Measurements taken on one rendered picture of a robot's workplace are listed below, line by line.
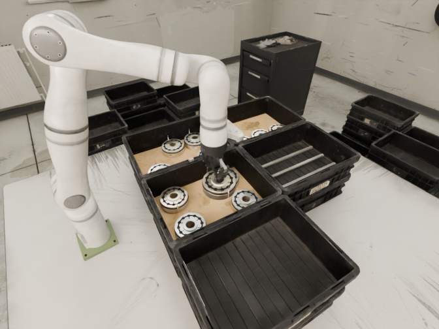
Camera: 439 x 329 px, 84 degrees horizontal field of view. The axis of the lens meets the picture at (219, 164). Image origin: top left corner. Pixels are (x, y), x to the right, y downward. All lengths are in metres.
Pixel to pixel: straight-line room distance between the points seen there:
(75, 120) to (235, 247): 0.57
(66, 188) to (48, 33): 0.39
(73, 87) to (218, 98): 0.33
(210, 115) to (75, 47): 0.30
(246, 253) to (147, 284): 0.35
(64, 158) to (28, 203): 0.68
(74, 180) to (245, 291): 0.55
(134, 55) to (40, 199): 0.95
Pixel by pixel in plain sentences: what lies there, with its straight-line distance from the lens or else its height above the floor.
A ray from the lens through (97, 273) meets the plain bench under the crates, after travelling 1.01.
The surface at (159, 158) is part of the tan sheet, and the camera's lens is 1.13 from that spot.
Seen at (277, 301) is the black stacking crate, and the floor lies 0.83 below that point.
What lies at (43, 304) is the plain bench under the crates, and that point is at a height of 0.70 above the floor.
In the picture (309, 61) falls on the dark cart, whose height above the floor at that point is 0.74.
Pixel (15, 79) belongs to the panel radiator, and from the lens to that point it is 3.65.
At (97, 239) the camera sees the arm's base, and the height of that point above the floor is 0.76.
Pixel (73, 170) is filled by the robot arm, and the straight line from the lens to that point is 0.74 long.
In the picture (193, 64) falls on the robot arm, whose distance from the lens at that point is 0.59.
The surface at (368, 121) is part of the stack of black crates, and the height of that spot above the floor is 0.51.
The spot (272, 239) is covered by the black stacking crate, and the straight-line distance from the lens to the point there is 0.85.
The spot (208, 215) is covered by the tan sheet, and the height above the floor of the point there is 0.83.
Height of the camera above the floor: 1.54
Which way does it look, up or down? 42 degrees down
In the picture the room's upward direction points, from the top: straight up
